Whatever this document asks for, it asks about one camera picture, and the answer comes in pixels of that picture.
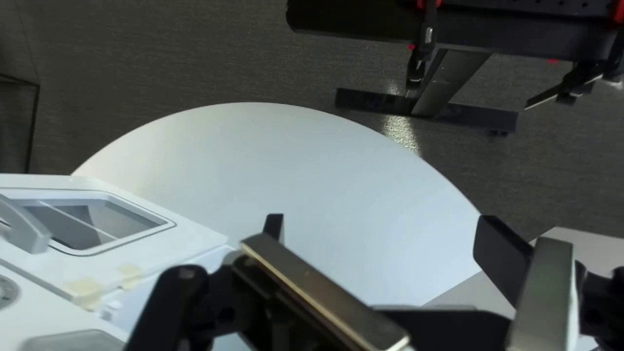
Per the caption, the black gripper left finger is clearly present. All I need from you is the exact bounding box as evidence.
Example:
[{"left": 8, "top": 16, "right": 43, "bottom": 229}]
[{"left": 123, "top": 213, "right": 416, "bottom": 351}]

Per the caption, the white toy kitchen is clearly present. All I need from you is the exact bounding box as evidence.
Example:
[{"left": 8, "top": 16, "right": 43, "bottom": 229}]
[{"left": 0, "top": 172, "right": 231, "bottom": 351}]

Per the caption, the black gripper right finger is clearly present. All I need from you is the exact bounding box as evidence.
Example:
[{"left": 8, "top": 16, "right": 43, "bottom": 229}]
[{"left": 472, "top": 215, "right": 624, "bottom": 351}]

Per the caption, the beige tape piece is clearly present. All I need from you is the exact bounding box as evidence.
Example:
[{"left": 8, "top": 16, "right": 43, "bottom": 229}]
[{"left": 67, "top": 277, "right": 102, "bottom": 307}]

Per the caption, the black floor stand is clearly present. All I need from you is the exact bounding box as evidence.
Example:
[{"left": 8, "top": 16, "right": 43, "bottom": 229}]
[{"left": 285, "top": 0, "right": 624, "bottom": 141}]

